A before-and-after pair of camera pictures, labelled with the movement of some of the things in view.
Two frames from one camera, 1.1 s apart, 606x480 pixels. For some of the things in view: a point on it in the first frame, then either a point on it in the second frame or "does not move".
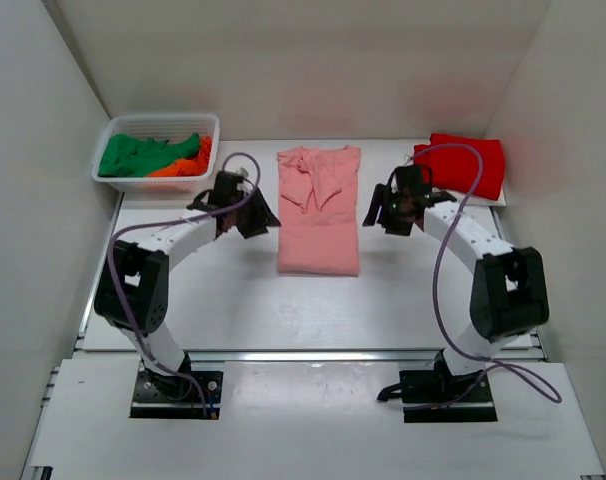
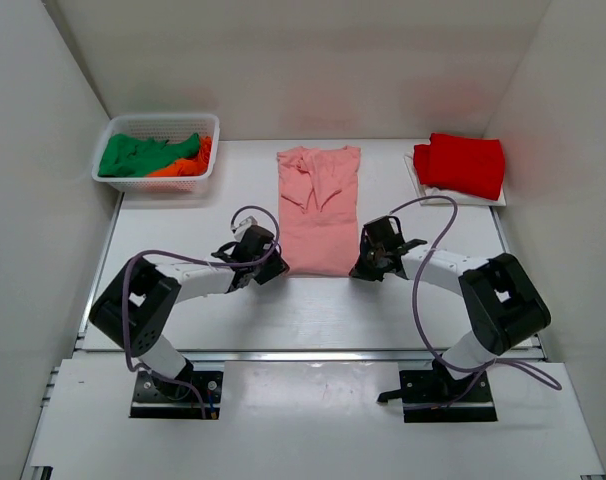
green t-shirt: (122, 155) does not move
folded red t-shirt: (456, 167) does not move
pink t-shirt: (319, 211) does not move
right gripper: (376, 206) → (361, 271)
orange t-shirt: (189, 167) does not move
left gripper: (265, 217) → (277, 266)
